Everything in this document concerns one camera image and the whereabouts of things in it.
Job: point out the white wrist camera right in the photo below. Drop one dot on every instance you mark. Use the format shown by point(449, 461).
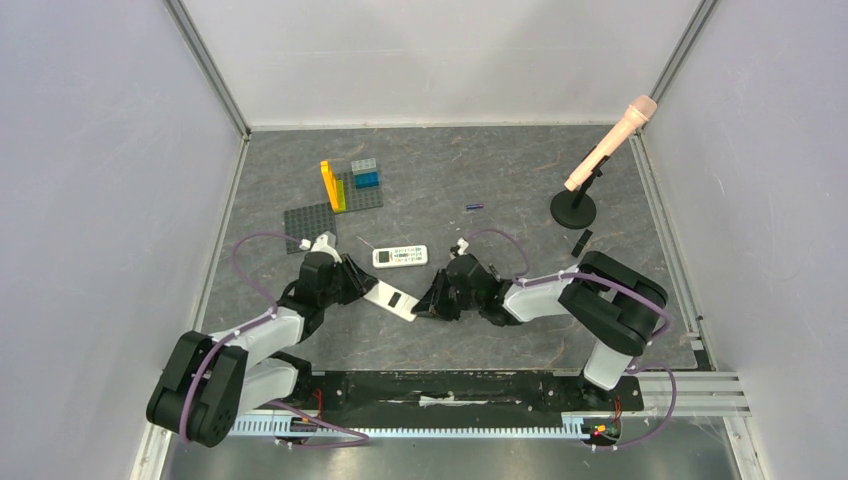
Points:
point(459, 248)

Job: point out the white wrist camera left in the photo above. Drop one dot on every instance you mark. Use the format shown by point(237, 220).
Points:
point(326, 243)

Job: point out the aluminium frame rail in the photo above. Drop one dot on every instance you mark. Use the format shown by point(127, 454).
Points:
point(191, 34)

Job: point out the dark grey brick baseplate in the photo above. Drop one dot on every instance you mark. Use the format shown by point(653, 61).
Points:
point(309, 222)

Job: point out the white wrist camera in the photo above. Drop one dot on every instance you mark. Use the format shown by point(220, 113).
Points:
point(326, 243)
point(459, 248)

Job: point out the white remote with buttons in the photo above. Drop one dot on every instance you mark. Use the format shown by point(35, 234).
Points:
point(400, 257)

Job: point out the white cable duct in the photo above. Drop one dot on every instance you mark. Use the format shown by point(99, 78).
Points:
point(284, 426)

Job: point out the pink toy microphone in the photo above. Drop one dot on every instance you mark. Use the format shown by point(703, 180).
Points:
point(638, 113)

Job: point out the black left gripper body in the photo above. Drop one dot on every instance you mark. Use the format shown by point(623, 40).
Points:
point(348, 285)

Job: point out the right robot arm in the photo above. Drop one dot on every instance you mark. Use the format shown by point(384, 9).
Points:
point(623, 309)

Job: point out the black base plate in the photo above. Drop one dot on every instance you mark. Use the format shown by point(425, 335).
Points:
point(458, 398)

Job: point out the yellow brick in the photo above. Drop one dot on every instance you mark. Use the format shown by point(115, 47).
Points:
point(330, 184)

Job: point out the grey brick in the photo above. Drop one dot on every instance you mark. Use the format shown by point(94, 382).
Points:
point(363, 166)

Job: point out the black microphone stand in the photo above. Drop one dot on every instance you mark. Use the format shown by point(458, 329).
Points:
point(575, 209)

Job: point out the blue brick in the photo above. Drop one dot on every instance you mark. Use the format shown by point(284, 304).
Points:
point(366, 180)

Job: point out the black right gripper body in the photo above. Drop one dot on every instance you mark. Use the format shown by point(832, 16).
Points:
point(448, 294)

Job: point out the small black block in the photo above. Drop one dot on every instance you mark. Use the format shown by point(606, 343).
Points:
point(581, 243)

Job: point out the green brick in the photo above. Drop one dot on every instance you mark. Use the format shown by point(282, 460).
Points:
point(341, 205)

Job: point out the white remote control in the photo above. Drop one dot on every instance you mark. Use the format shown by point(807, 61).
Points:
point(393, 300)

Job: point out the grey baseplate with bricks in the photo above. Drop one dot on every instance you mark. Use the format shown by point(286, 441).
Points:
point(359, 200)

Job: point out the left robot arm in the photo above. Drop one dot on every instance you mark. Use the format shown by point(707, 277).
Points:
point(210, 380)

